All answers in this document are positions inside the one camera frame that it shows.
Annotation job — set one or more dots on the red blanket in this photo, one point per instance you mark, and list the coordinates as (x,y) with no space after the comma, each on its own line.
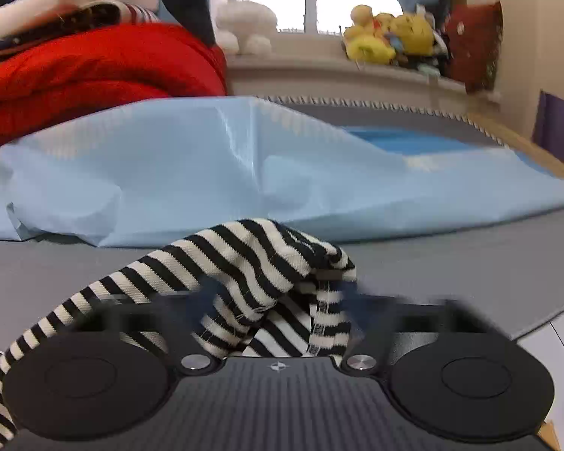
(98,70)

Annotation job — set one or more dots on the purple board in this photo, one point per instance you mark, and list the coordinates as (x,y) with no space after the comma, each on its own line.
(561,127)

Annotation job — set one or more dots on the patterned folded cloth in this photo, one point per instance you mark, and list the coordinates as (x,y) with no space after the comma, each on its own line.
(98,14)

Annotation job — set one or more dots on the grey mat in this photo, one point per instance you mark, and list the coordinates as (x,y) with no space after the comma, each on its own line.
(451,253)

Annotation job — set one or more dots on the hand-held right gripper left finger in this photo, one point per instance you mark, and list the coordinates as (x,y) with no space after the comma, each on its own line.
(203,299)

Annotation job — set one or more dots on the yellow duck plush toy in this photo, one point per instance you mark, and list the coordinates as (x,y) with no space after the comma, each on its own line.
(364,37)

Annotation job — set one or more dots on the red cushion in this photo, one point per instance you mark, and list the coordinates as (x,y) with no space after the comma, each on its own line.
(474,47)

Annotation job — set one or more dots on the beige window ledge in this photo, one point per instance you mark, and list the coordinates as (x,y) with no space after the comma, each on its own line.
(310,75)

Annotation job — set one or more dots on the black white striped garment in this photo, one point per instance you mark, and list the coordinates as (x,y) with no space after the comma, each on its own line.
(244,253)

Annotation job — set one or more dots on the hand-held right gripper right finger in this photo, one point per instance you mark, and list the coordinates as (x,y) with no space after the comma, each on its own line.
(357,301)

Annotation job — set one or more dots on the white plush toy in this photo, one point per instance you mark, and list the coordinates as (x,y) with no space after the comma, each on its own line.
(244,23)

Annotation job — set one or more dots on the light blue sheet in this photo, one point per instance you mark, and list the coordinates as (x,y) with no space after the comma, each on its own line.
(169,174)

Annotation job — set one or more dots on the yellow square plush toy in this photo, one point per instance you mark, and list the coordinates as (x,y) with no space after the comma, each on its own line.
(411,28)

